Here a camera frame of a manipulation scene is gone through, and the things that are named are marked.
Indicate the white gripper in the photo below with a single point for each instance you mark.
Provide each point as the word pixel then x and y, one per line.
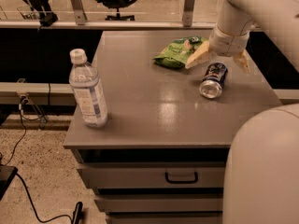
pixel 226 45

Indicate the blue pepsi can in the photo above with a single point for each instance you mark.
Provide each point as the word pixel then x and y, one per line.
pixel 212 85

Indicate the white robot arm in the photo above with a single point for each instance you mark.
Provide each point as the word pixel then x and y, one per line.
pixel 261 181

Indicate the green chip bag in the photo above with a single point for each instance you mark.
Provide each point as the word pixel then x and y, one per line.
pixel 176 54

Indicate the grey drawer cabinet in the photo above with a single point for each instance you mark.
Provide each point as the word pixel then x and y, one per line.
pixel 157 114

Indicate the clear plastic water bottle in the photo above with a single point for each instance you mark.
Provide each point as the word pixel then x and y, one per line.
pixel 87 88

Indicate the top grey drawer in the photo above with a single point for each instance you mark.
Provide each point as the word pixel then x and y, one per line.
pixel 149 175

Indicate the grey drawer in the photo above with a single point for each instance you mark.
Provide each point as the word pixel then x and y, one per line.
pixel 149 175
pixel 159 203
pixel 159 218

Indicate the black power adapter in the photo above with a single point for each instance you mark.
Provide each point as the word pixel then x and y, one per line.
pixel 48 20

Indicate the middle grey drawer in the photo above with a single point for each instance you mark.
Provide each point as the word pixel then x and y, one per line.
pixel 159 203

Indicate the bottom grey drawer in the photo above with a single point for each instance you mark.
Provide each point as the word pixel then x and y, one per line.
pixel 159 218

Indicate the black plug on floor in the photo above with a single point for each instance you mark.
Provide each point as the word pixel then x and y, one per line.
pixel 77 213

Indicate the black device on floor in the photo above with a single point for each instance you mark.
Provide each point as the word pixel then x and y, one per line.
pixel 7 173

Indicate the middle metal bracket post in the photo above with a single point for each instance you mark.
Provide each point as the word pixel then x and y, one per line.
pixel 188 13

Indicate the metal bracket post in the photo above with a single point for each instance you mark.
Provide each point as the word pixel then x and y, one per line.
pixel 188 13
pixel 79 14

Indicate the black drawer handle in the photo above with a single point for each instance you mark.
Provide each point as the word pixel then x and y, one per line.
pixel 181 179

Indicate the left metal bracket post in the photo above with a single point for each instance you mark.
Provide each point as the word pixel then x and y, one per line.
pixel 79 14

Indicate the wall power outlet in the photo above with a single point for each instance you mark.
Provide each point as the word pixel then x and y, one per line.
pixel 24 99

